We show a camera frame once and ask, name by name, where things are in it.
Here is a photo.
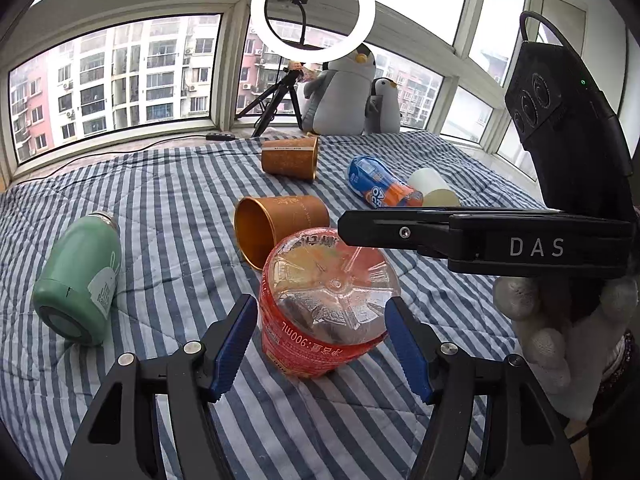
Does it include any white plastic cup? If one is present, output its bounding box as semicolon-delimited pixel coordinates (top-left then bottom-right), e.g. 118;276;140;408
408;167;460;207

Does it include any far orange cup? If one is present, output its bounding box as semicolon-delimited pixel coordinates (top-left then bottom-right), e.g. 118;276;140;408
262;136;319;181

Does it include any orange cup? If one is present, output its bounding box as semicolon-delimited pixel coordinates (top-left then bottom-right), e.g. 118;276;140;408
233;195;330;270
262;136;319;181

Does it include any near orange cup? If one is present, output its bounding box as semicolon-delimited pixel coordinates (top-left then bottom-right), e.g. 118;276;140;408
233;195;330;270

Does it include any white gloved hand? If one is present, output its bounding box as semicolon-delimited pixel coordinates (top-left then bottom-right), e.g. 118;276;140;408
492;276;639;422

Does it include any blue orange drink bottle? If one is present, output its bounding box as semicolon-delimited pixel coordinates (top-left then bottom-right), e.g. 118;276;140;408
347;155;423;208

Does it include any small grey penguin plush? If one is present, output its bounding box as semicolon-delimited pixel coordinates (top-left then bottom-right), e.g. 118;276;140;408
364;77;400;133

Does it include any red plastic drink bottle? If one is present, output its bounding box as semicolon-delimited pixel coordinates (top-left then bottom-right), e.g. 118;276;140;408
258;228;400;378

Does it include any large grey penguin plush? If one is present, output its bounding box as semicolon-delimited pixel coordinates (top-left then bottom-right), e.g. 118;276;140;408
302;44;376;136

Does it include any green thermos bottle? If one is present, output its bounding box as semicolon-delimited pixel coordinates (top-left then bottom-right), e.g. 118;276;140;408
32;211;122;347

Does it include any blue white striped bedsheet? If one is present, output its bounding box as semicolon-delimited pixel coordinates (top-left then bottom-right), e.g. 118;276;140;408
1;131;537;479

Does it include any black tripod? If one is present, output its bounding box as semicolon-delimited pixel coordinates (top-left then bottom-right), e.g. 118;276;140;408
234;62;303;138

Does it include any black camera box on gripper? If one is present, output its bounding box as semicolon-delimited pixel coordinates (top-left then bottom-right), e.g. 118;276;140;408
504;41;634;220

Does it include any white ring light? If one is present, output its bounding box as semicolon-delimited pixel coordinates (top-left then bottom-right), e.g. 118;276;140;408
250;0;376;63

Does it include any black cable with controller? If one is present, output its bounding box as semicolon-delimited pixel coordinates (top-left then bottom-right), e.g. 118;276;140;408
8;131;239;189

